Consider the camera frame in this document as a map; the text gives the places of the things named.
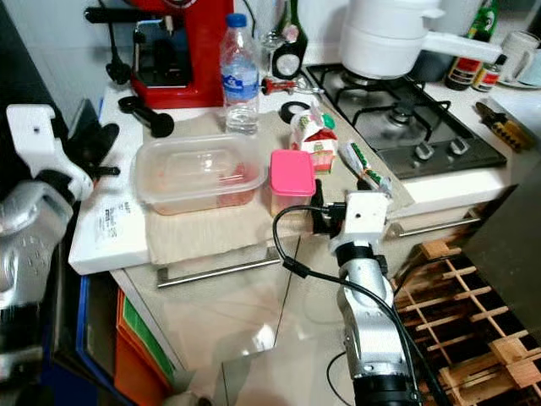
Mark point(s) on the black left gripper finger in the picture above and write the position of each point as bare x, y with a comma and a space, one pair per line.
91, 147
112, 144

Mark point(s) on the pink lid food container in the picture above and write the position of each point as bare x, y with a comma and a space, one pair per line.
292, 172

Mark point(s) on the juice carton with green cap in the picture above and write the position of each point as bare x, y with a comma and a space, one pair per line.
319, 148

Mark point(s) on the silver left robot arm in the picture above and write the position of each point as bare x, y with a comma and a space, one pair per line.
25, 245

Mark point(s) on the small silver fridge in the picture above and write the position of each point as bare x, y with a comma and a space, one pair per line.
507, 237

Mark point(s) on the black portafilter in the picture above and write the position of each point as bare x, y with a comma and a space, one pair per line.
148, 117

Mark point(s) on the white paper slip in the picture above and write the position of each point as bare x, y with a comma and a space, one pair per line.
117, 222

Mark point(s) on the green white tube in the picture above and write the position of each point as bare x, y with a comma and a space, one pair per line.
363, 165

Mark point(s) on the clear plastic food container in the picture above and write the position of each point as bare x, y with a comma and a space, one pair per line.
203, 178

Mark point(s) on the black tape roll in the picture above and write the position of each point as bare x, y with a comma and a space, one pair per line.
283, 112

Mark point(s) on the beige cloth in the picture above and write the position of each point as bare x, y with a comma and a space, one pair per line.
203, 237

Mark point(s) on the black gas stove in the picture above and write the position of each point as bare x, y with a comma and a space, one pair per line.
406, 127

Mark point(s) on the red coffee machine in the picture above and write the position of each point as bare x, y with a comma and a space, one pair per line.
207, 51

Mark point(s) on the clear plastic water bottle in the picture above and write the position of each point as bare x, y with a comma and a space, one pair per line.
241, 85

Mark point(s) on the dark bottle with round label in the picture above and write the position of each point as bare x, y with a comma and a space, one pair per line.
289, 61

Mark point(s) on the wooden wine rack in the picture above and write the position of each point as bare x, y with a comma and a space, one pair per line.
456, 313

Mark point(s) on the orange cutting board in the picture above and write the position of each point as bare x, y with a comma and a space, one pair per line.
135, 372

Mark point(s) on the blue cutting board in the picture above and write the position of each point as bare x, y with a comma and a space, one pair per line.
89, 381

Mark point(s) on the black yellow lighter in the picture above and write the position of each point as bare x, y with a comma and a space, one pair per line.
507, 131

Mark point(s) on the small sauce bottle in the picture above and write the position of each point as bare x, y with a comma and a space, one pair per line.
486, 78

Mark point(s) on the white mug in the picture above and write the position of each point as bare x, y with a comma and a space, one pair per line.
524, 59

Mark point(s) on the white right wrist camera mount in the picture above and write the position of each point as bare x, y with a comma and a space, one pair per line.
363, 216

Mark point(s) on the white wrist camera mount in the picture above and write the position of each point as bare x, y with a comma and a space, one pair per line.
34, 135
363, 216

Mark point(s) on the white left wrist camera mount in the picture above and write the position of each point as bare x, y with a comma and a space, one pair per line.
34, 135

